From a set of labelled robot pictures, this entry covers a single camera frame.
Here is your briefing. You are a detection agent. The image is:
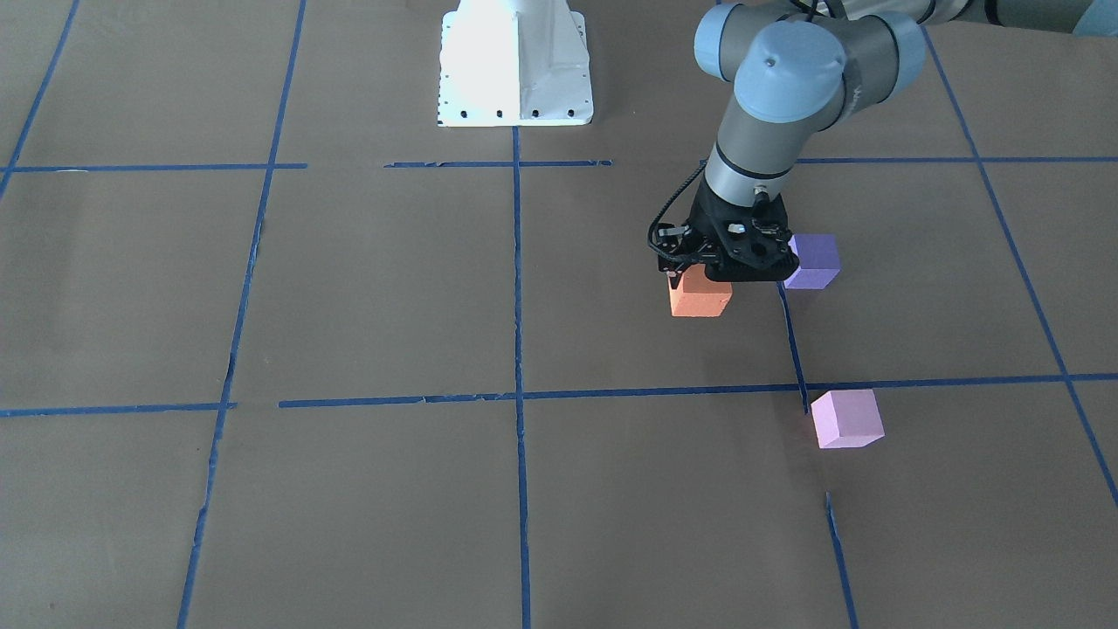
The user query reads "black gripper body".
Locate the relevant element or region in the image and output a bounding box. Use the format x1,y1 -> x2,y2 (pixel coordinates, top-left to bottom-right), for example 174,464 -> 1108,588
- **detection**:
678,188 -> 793,282

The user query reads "orange foam cube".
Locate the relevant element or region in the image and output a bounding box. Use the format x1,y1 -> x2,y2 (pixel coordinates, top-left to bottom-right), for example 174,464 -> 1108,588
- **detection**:
667,266 -> 732,318

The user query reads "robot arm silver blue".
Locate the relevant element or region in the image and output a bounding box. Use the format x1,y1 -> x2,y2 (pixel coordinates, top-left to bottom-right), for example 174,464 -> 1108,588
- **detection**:
647,1 -> 1115,289

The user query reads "purple foam cube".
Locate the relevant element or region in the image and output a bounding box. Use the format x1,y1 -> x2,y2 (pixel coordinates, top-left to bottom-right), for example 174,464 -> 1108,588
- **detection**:
783,232 -> 842,290

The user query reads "pink foam cube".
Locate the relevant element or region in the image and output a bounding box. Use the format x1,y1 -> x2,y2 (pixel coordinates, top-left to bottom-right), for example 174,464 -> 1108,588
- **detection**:
811,389 -> 885,449

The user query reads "brown paper table cover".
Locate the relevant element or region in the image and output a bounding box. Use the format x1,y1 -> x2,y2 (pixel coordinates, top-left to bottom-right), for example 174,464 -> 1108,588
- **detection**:
3,1 -> 1115,628

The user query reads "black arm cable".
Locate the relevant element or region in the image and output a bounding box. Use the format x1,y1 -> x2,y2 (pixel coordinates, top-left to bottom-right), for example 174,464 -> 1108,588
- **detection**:
647,162 -> 708,276

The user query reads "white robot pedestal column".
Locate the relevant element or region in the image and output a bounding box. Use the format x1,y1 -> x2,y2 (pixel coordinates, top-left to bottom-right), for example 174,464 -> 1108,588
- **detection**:
437,1 -> 595,128

